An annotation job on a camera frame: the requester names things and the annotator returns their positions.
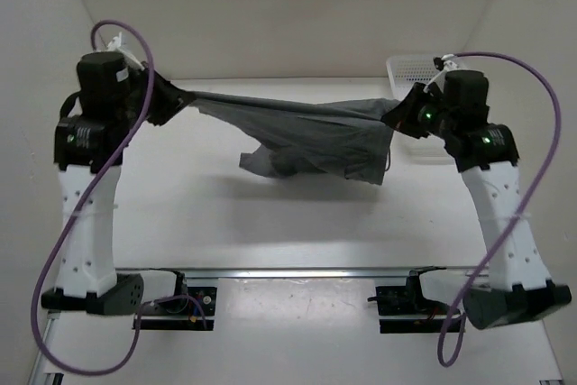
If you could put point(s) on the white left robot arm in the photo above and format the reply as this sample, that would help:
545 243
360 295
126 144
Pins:
88 153

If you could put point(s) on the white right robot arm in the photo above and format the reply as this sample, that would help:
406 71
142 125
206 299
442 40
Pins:
519 288

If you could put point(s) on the aluminium rail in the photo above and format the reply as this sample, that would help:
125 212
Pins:
38 376
295 273

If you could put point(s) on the grey drawstring shorts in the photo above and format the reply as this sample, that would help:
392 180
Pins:
347 139

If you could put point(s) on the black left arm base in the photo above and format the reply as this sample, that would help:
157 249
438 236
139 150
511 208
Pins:
193 310

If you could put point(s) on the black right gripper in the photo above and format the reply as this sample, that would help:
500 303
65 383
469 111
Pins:
402 118

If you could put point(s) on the aluminium front rail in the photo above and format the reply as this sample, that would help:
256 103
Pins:
295 273

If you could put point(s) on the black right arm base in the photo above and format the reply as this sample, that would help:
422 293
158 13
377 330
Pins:
415 303

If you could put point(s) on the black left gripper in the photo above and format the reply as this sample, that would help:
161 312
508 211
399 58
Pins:
171 99

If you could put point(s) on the aluminium left side rail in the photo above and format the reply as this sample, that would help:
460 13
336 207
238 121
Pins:
38 376

